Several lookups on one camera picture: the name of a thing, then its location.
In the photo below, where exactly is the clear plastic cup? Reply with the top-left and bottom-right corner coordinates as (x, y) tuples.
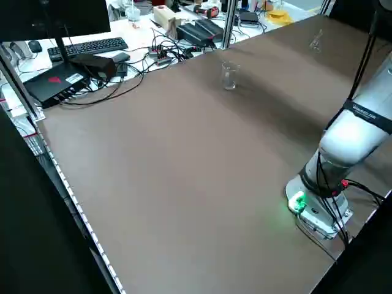
(125, 7), (141, 22)

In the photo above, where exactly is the black computer monitor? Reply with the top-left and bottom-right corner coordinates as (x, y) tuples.
(0, 0), (111, 67)

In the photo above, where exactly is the black keyboard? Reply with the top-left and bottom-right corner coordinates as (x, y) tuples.
(47, 37), (129, 62)

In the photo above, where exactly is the aluminium frame post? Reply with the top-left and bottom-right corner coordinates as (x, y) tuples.
(220, 0), (240, 50)
(0, 42), (47, 121)

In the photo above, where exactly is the black looped desk cable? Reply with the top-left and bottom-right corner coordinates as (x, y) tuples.
(57, 59), (145, 107)

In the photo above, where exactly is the dark rectangular box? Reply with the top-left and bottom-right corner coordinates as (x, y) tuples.
(71, 54), (118, 81)

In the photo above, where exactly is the grey usb hub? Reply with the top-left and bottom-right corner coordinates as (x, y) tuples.
(148, 45), (173, 66)

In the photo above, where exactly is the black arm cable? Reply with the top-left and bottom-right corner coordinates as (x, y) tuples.
(315, 0), (380, 247)

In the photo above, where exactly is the black base power cable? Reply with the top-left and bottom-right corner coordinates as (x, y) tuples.
(341, 179), (385, 206)

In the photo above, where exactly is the red black power drill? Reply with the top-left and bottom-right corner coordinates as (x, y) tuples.
(192, 6), (220, 18)

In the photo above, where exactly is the black flat device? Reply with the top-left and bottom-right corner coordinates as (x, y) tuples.
(238, 11), (260, 26)

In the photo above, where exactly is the beige wooden box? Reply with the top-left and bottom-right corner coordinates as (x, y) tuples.
(153, 5), (182, 33)

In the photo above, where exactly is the clear glass beaker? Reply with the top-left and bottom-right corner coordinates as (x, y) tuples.
(222, 60), (240, 91)

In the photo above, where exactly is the black computer box red logo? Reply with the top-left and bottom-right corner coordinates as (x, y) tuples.
(23, 62), (92, 110)

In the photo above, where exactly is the yellow bag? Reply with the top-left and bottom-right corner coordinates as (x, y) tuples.
(267, 9), (295, 25)

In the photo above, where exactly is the clear glass conical flask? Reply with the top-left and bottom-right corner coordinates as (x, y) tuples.
(308, 29), (324, 53)

